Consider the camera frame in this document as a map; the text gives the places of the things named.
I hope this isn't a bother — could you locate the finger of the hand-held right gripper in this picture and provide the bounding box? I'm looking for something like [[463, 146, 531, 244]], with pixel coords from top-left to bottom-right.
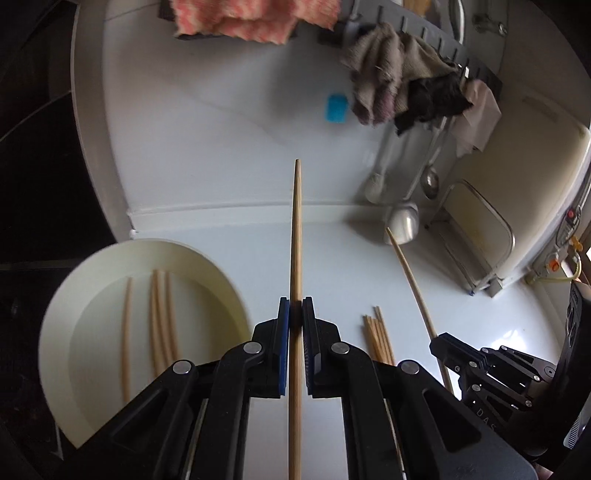
[[429, 331, 557, 411]]

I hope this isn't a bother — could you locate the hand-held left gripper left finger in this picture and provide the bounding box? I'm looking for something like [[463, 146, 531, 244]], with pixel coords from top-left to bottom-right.
[[55, 298, 292, 480]]

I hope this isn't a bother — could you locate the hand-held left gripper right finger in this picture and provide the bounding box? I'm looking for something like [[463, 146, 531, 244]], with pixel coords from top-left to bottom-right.
[[302, 297, 541, 480]]

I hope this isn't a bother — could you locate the pile of wooden chopsticks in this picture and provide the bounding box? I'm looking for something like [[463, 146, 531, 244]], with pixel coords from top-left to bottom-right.
[[362, 305, 397, 367]]

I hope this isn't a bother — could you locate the tapered wooden chopstick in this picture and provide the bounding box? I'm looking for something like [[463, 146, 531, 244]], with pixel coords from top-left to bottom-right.
[[287, 159, 304, 480], [148, 271, 161, 377], [385, 226, 455, 394], [157, 270, 174, 366]]

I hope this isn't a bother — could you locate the white round basin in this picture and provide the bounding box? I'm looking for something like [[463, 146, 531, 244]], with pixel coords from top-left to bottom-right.
[[38, 237, 252, 450]]

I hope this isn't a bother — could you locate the steel cutting board rack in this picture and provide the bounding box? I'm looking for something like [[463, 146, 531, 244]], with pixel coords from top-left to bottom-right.
[[425, 179, 517, 297]]

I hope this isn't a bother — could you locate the gas valve with orange knob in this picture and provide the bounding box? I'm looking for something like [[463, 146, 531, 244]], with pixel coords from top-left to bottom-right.
[[526, 208, 583, 287]]

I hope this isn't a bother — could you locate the steel spatula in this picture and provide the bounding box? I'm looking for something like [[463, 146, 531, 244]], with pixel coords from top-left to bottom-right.
[[383, 120, 451, 245]]

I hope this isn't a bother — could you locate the steel ladle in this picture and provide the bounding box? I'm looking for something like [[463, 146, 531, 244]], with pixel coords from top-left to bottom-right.
[[419, 115, 455, 200]]

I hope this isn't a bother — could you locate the white dish brush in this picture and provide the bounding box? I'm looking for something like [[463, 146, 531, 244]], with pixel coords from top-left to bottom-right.
[[362, 124, 393, 204]]

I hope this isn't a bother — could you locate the cream cutting board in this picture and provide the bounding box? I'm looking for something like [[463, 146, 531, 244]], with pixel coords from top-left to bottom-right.
[[443, 90, 591, 287]]

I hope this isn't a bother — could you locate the blue sponge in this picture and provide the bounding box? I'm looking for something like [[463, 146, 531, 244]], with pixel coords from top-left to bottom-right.
[[325, 93, 349, 124]]

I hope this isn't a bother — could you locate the dark cloth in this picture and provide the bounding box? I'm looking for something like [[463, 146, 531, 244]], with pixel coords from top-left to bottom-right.
[[392, 74, 474, 137]]

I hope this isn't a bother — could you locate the grey rag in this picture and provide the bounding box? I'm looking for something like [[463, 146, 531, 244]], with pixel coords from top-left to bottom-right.
[[339, 23, 462, 127]]

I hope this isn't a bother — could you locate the black gas stove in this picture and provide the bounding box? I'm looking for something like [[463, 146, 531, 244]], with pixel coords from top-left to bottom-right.
[[0, 69, 118, 278]]

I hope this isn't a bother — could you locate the pink white knitted cloth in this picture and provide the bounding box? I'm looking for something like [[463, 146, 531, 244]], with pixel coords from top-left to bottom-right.
[[171, 0, 342, 47]]

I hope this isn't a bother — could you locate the yellow hose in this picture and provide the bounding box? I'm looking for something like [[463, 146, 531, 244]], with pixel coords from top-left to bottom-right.
[[529, 237, 583, 283]]

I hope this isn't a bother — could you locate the grey wall hook rail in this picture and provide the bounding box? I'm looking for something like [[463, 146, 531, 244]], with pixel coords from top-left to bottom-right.
[[157, 0, 504, 93]]

